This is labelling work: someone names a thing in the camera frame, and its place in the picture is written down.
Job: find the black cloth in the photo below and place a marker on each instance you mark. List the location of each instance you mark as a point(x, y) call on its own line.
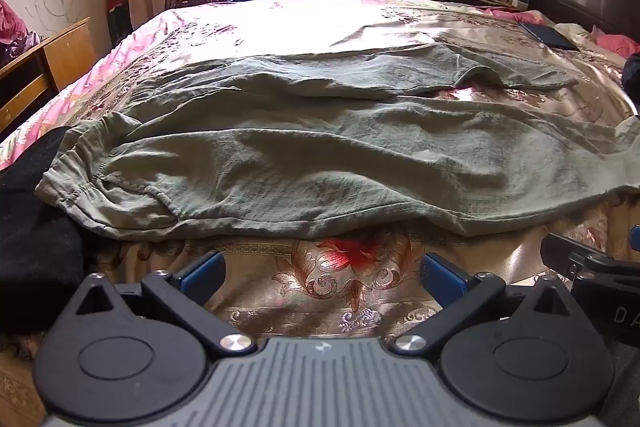
point(37, 232)

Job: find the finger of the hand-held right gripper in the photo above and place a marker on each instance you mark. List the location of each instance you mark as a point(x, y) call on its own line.
point(567, 252)

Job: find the pink floral quilt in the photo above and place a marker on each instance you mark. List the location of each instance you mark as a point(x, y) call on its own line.
point(85, 82)

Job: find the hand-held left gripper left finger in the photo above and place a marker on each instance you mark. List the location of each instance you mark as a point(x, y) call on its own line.
point(205, 276)

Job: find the dark blue cloth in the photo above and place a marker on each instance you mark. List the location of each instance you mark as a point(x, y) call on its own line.
point(632, 82)

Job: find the red bag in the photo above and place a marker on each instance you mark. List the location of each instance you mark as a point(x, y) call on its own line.
point(117, 7)

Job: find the green pants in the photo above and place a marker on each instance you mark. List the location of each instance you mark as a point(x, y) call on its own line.
point(320, 157)

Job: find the floral beige bedspread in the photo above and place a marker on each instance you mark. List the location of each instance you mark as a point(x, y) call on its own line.
point(350, 277)

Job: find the pink pillow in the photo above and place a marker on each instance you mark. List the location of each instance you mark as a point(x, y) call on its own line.
point(617, 42)

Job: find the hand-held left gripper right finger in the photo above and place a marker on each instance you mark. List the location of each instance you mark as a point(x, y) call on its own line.
point(441, 276)

